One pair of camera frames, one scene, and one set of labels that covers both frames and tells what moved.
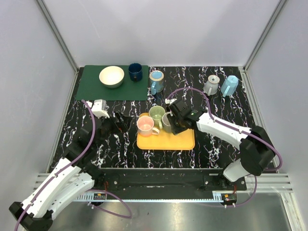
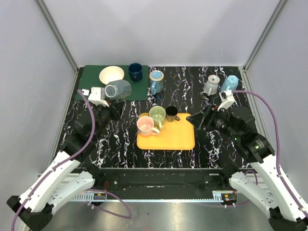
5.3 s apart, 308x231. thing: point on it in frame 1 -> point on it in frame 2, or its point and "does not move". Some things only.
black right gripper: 174,130 -> 211,117
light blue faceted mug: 229,85 does not move
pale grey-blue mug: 211,87 does not move
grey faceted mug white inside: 166,126 -> 117,89
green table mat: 91,88 does not move
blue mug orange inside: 156,78 does not move
